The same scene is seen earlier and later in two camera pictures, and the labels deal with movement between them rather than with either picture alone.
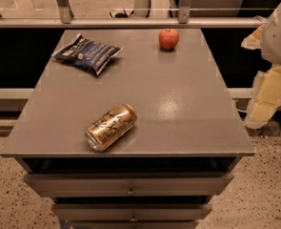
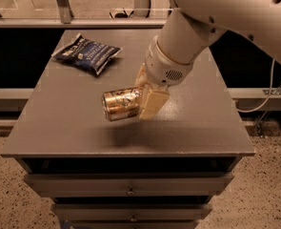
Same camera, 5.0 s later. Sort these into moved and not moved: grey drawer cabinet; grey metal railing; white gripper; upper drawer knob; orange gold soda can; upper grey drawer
Moved: white gripper; orange gold soda can
Not moved: grey drawer cabinet; upper drawer knob; upper grey drawer; grey metal railing
